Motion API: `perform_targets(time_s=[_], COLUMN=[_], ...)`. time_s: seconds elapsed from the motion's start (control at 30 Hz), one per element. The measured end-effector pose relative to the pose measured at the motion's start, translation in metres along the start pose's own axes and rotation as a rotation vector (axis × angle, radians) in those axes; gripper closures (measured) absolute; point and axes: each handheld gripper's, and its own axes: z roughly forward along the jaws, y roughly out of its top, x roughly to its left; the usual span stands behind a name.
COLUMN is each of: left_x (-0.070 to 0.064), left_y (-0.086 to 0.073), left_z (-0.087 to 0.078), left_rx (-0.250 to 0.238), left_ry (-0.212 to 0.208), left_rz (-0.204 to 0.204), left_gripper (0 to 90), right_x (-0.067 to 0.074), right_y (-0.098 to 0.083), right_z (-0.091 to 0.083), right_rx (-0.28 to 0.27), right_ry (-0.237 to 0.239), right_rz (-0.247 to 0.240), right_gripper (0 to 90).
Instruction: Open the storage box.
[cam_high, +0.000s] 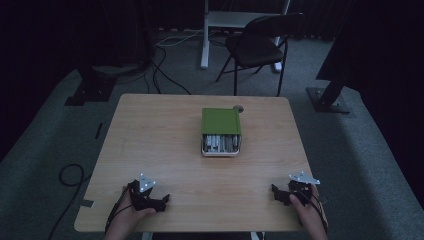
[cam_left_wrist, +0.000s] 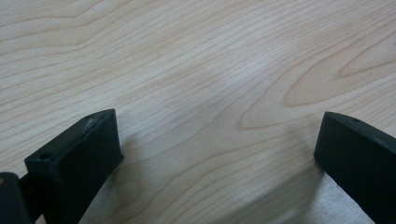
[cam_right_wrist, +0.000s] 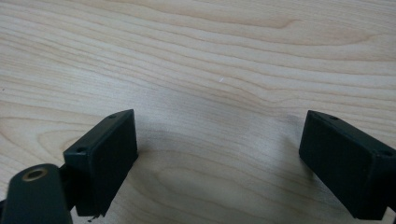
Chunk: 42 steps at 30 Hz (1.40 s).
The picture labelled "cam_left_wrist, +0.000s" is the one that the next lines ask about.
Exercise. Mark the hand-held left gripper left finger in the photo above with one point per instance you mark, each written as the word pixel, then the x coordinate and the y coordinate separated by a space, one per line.
pixel 77 161

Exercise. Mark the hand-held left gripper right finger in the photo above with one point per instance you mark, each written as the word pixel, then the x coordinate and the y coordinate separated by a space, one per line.
pixel 358 161

